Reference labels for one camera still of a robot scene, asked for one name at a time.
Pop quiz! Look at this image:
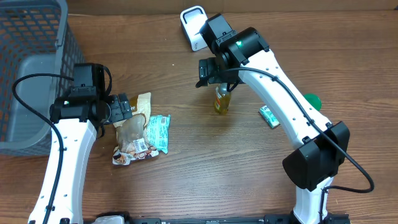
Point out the yellow Vim drink bottle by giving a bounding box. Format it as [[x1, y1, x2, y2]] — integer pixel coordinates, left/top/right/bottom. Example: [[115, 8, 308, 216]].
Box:
[[214, 83, 232, 114]]

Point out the PanTree beige snack pouch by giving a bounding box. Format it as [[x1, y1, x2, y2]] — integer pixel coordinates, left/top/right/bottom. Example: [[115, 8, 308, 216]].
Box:
[[112, 92, 159, 166]]

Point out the teal snack packet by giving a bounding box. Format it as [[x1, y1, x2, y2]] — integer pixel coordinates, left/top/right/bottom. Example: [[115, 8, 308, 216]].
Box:
[[146, 114, 171, 154]]

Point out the teal Kleenex tissue pack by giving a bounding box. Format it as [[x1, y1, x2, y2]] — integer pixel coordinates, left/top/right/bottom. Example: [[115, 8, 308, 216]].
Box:
[[259, 105, 280, 128]]

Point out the green lid jar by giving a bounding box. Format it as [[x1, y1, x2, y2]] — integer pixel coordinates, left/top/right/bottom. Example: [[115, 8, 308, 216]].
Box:
[[304, 93, 322, 111]]

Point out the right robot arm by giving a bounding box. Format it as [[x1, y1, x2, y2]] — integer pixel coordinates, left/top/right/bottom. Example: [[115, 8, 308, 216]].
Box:
[[197, 14, 350, 223]]

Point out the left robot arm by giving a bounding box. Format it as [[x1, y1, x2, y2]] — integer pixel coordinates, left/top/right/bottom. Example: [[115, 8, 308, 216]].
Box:
[[28, 63, 132, 223]]

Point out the white barcode scanner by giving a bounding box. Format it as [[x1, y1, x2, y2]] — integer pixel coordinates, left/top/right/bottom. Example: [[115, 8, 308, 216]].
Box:
[[180, 6, 208, 52]]

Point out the grey plastic basket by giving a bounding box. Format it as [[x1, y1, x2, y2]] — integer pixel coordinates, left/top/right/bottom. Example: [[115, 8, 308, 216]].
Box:
[[1, 0, 85, 156]]

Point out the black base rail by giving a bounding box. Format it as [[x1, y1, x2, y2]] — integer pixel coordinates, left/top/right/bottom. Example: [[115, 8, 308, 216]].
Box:
[[83, 211, 351, 224]]

